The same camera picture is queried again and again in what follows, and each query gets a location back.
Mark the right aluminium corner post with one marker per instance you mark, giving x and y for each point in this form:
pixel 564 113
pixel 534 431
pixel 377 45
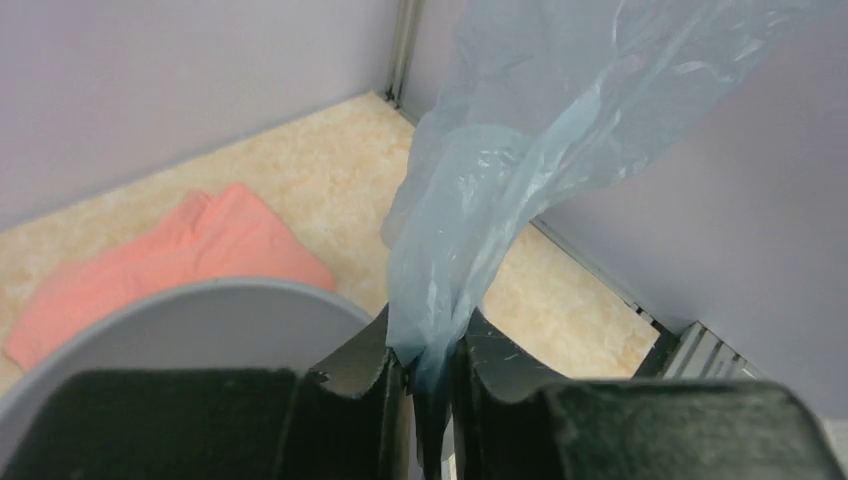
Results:
pixel 407 23

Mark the light blue plastic trash bag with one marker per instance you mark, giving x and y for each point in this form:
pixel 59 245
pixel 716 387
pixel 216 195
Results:
pixel 543 101

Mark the grey plastic trash bin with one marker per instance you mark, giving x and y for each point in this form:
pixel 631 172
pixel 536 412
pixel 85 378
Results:
pixel 228 323

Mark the pink folded cloth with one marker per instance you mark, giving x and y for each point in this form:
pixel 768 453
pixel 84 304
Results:
pixel 231 234

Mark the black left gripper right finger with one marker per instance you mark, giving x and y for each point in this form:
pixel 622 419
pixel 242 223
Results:
pixel 515 418

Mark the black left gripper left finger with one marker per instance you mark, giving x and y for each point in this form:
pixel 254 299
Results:
pixel 345 417

